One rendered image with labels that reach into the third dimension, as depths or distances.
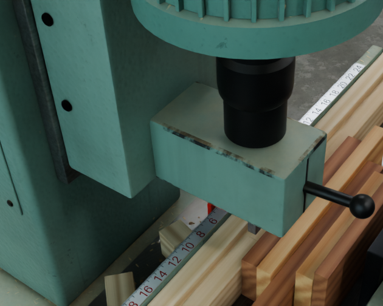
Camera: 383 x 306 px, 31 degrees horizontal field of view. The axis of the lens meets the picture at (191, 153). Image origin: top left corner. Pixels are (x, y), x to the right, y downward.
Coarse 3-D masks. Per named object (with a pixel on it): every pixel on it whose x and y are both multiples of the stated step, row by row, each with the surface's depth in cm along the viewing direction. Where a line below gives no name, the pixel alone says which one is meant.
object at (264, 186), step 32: (192, 96) 61; (160, 128) 58; (192, 128) 57; (288, 128) 57; (160, 160) 61; (192, 160) 58; (224, 160) 55; (256, 160) 54; (288, 160) 54; (320, 160) 57; (192, 192) 61; (224, 192) 58; (256, 192) 55; (288, 192) 54; (256, 224) 58; (288, 224) 56
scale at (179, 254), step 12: (348, 72) 82; (336, 84) 80; (324, 96) 78; (336, 96) 78; (312, 108) 77; (324, 108) 77; (300, 120) 75; (312, 120) 75; (216, 216) 65; (204, 228) 64; (192, 240) 63; (180, 252) 62; (168, 264) 61; (156, 276) 60; (144, 288) 59; (132, 300) 58; (144, 300) 58
